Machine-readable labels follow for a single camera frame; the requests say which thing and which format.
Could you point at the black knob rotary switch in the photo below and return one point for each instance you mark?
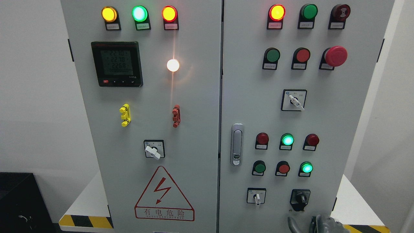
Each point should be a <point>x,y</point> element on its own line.
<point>299,199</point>

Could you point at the red terminal connector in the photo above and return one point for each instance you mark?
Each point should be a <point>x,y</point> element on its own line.
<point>176,116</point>

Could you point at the dark red lamp left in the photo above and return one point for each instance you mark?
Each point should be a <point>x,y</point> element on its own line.
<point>262,140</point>

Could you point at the white lit indicator lamp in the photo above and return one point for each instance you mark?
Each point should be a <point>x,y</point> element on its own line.
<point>173,65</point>

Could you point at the green push button lower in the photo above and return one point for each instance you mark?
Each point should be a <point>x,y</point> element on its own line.
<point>258,168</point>

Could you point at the green push button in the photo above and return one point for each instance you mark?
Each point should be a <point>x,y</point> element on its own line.
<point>258,168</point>
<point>307,16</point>

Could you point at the grey left cabinet door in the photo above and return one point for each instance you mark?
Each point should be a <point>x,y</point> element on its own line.
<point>191,149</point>

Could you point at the grey cabinet door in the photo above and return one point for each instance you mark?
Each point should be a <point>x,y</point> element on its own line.
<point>191,149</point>
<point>252,96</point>

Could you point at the yellow terminal connector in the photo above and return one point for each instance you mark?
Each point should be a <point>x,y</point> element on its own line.
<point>125,115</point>

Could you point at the green lit lamp middle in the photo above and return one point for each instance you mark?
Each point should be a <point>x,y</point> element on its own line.
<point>286,142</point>

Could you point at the green push button second row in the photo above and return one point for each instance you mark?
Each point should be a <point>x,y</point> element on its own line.
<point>270,60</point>

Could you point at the red push button lower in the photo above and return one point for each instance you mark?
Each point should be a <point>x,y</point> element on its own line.
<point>282,168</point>

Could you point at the red high voltage warning sticker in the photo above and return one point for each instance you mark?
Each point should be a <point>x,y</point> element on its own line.
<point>163,199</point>

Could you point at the grey right cabinet door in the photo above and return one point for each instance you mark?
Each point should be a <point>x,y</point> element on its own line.
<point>252,96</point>

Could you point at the black digital power meter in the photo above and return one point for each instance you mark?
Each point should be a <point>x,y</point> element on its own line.
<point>117,63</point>

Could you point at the red lamp right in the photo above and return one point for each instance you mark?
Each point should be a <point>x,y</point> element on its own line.
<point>310,143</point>

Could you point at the red ringed lit lamp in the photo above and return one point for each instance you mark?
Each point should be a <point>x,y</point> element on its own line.
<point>170,18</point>

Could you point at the green illuminated button lower right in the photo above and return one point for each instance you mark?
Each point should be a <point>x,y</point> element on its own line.
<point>305,169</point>

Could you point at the red push button second row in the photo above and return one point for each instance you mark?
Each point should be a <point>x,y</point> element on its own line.
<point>300,59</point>

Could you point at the green lit indicator lamp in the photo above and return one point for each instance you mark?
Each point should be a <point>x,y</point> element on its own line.
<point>141,18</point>

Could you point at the red lit lamp right door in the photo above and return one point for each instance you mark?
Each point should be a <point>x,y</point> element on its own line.
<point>275,17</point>

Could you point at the yellow indicator lamp top left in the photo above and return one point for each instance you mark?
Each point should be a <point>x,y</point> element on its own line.
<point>111,18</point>

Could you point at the red emergency stop mushroom button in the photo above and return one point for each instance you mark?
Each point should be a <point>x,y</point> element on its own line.
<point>333,57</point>

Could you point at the green push button top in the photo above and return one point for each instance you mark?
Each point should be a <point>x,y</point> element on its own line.
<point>307,16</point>

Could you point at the white platform hazard striped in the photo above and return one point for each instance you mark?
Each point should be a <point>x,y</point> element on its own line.
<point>90,213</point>

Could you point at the dark red buzzer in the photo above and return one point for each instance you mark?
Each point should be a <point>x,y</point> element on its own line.
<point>338,16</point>

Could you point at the black box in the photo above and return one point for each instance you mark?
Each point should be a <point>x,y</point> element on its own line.
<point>22,208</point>

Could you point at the silver door lock handle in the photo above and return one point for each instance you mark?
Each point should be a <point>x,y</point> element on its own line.
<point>237,144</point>

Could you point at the white handle selector switch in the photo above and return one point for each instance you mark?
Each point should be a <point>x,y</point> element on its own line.
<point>154,149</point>

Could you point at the white lever selector switch upper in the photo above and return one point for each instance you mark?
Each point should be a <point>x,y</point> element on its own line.
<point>293,100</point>

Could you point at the white lever selector switch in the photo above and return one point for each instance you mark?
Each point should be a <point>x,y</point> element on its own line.
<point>256,196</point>
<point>293,100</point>

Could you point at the white lever selector switch lower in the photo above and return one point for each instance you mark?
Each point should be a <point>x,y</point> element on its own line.
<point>256,196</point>

